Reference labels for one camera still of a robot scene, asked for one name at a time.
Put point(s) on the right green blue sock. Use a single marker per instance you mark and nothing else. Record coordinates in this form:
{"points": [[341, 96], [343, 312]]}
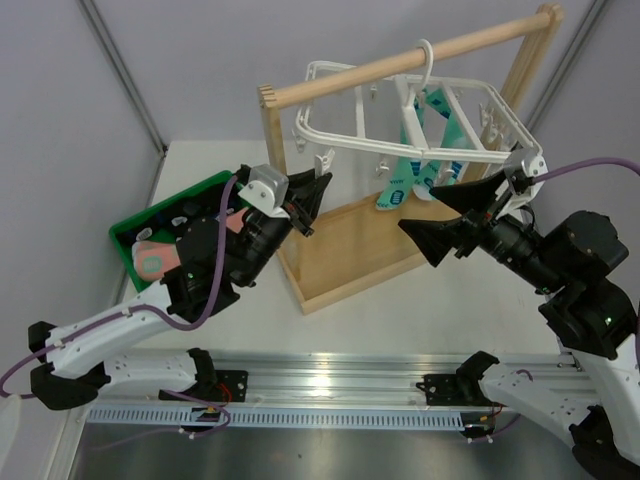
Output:
{"points": [[452, 137]]}

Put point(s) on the wooden hanging rack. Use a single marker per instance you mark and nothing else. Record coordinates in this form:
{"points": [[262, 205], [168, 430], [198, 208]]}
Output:
{"points": [[357, 246]]}

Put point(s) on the aluminium frame post left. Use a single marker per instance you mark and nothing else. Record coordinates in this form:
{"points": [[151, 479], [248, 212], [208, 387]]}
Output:
{"points": [[114, 58]]}

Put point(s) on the pink sock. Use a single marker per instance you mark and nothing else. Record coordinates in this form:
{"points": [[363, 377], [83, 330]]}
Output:
{"points": [[153, 259], [233, 220]]}

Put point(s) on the aluminium frame post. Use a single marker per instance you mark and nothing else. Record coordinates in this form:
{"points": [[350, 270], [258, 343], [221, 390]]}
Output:
{"points": [[585, 30], [114, 58]]}

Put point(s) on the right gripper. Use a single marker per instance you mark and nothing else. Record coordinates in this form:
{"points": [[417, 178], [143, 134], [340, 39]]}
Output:
{"points": [[434, 237]]}

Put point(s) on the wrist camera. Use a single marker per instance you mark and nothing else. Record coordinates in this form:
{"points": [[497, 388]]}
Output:
{"points": [[522, 169], [266, 190]]}

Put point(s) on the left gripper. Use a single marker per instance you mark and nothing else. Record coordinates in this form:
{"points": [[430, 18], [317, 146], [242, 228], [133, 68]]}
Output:
{"points": [[304, 199]]}

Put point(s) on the green blue sock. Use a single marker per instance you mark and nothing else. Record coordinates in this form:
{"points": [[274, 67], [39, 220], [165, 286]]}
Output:
{"points": [[413, 175], [452, 137]]}

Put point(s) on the black sock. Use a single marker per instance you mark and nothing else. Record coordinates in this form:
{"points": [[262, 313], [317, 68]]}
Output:
{"points": [[175, 218]]}

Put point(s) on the white plastic clip hanger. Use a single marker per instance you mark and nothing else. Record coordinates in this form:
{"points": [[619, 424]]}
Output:
{"points": [[407, 133]]}

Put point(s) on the aluminium frame post right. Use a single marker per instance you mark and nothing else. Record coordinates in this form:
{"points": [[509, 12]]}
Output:
{"points": [[585, 30]]}

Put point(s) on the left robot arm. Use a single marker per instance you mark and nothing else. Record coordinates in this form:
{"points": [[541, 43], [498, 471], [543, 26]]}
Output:
{"points": [[223, 236]]}

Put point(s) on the green plastic bin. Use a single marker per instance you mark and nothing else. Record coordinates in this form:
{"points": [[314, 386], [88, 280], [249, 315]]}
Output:
{"points": [[126, 233]]}

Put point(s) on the left green blue sock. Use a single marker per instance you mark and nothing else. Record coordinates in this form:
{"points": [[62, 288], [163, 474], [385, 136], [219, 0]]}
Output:
{"points": [[413, 175]]}

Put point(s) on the white slotted cable duct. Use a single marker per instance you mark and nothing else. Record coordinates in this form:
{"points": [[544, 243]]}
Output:
{"points": [[267, 417]]}

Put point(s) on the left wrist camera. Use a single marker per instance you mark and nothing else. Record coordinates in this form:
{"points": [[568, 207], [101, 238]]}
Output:
{"points": [[266, 190]]}

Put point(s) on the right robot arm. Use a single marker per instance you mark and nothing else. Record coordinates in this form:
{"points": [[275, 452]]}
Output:
{"points": [[591, 316]]}

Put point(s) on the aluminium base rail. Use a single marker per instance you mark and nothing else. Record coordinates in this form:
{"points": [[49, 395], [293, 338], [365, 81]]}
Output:
{"points": [[335, 380]]}

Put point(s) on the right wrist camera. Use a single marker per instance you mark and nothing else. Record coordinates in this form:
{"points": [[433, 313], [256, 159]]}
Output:
{"points": [[522, 169]]}

